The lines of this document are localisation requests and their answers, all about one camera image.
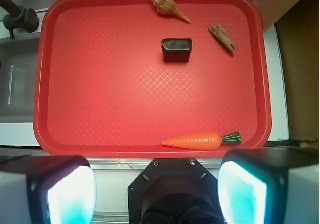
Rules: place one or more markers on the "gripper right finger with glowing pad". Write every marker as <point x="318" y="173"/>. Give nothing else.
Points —
<point x="270" y="185"/>

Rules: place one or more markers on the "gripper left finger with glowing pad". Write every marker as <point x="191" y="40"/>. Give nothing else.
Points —
<point x="47" y="189"/>

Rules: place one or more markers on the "brown wood chip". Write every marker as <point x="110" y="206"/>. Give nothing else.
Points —
<point x="220" y="33"/>

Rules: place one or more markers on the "orange toy carrot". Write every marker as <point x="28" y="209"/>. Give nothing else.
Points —
<point x="204" y="141"/>

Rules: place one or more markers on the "stainless steel sink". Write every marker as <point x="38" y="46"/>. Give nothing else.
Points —
<point x="18" y="65"/>

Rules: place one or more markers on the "red plastic tray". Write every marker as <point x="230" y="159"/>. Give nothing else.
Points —
<point x="104" y="90"/>

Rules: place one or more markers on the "dark brown rectangular block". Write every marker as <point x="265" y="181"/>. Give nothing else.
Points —
<point x="176" y="49"/>

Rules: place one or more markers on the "dark metal faucet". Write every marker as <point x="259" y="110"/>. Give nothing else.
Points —
<point x="19" y="17"/>

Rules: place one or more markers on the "tan spiral seashell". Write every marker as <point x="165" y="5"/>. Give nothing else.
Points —
<point x="170" y="7"/>

